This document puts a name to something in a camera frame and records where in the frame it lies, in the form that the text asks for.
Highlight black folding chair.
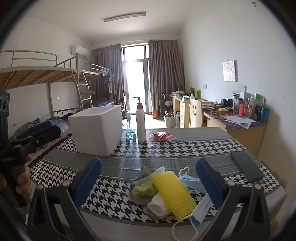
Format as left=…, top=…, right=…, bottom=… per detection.
left=117, top=96, right=128, bottom=117

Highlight wooden chair with smiley face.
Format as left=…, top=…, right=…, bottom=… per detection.
left=189, top=98, right=204, bottom=128

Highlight metal bunk bed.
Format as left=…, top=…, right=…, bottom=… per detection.
left=0, top=50, right=78, bottom=121
left=76, top=63, right=116, bottom=109

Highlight red snack packet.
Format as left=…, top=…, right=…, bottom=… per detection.
left=149, top=132, right=176, bottom=142

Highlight blue plaid quilt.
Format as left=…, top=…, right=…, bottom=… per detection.
left=16, top=117, right=70, bottom=142

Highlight black smartphone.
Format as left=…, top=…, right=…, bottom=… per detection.
left=231, top=151, right=264, bottom=183

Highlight glass balcony door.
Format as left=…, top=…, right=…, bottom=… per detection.
left=121, top=43, right=151, bottom=114

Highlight white tissue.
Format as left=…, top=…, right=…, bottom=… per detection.
left=147, top=192, right=173, bottom=219

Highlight ceiling tube light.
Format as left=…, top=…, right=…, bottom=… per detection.
left=103, top=11, right=147, bottom=23

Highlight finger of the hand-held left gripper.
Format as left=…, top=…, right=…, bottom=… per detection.
left=9, top=125, right=62, bottom=150
left=28, top=121, right=53, bottom=136

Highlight clear bottle blue liquid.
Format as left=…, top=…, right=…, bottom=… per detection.
left=126, top=123, right=137, bottom=140

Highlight hanging dark clothes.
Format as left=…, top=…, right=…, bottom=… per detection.
left=98, top=72, right=116, bottom=95

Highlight white foam box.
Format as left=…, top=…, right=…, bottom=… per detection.
left=68, top=105, right=123, bottom=156

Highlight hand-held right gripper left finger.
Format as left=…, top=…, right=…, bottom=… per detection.
left=27, top=158, right=102, bottom=241

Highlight green and clear plastic bag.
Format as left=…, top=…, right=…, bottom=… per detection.
left=130, top=166, right=163, bottom=205

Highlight wooden desk with printed cover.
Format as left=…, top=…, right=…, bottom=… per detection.
left=202, top=105, right=267, bottom=157

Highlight white air conditioner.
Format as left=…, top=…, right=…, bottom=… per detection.
left=72, top=45, right=89, bottom=56

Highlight blue plaid mattress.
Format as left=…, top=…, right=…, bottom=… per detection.
left=92, top=97, right=115, bottom=108

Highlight plain wooden desk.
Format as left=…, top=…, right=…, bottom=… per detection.
left=169, top=94, right=214, bottom=128

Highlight group of toiletry bottles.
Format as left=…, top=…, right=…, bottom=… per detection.
left=232, top=91, right=270, bottom=123

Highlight brown curtain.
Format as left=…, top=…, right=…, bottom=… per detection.
left=91, top=44, right=126, bottom=109
left=148, top=39, right=185, bottom=114

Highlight blue face mask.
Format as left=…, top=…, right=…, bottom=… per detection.
left=179, top=167, right=207, bottom=195
left=172, top=192, right=214, bottom=240

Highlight wall poster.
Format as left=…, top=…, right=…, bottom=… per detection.
left=222, top=60, right=237, bottom=82

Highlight white bin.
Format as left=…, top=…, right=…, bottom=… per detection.
left=164, top=112, right=176, bottom=127

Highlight person's left hand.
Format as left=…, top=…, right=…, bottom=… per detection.
left=14, top=154, right=33, bottom=200

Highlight black bag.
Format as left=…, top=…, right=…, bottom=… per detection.
left=158, top=94, right=173, bottom=114

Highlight printed papers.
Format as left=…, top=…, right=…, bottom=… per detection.
left=224, top=115, right=256, bottom=129

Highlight yellow foam fruit net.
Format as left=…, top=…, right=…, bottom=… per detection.
left=151, top=171, right=197, bottom=220

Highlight white pump bottle red top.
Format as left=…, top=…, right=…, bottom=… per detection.
left=133, top=97, right=147, bottom=143

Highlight houndstooth tablecloth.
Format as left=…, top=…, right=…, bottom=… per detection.
left=29, top=127, right=287, bottom=241

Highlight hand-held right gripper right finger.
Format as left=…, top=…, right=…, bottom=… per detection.
left=195, top=158, right=271, bottom=241

